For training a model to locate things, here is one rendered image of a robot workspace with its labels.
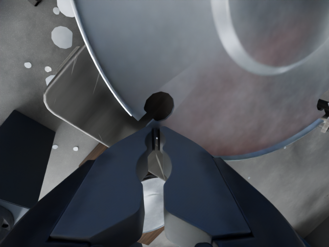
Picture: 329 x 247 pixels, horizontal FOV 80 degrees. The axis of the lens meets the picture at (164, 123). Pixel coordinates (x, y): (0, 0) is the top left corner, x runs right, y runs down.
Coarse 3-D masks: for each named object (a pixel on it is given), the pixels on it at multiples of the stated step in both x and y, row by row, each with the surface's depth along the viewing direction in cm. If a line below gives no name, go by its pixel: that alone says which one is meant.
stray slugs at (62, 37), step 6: (60, 0) 20; (66, 0) 20; (60, 6) 20; (66, 6) 20; (66, 12) 21; (72, 12) 21; (54, 30) 21; (60, 30) 21; (66, 30) 21; (54, 36) 21; (60, 36) 21; (66, 36) 22; (54, 42) 21; (60, 42) 22; (66, 42) 22; (66, 48) 22; (48, 78) 23
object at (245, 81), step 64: (128, 0) 11; (192, 0) 12; (256, 0) 12; (320, 0) 14; (128, 64) 12; (192, 64) 13; (256, 64) 15; (320, 64) 18; (192, 128) 16; (256, 128) 18
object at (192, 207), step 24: (168, 144) 11; (192, 144) 11; (168, 168) 10; (192, 168) 9; (216, 168) 9; (168, 192) 8; (192, 192) 8; (216, 192) 8; (168, 216) 7; (192, 216) 7; (216, 216) 7; (240, 216) 7; (192, 240) 7
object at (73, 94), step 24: (72, 72) 11; (96, 72) 12; (48, 96) 11; (72, 96) 12; (96, 96) 12; (168, 96) 14; (72, 120) 12; (96, 120) 13; (120, 120) 14; (144, 120) 14
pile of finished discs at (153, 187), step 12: (144, 180) 71; (156, 180) 73; (144, 192) 74; (156, 192) 76; (144, 204) 76; (156, 204) 78; (144, 216) 79; (156, 216) 82; (144, 228) 83; (156, 228) 85
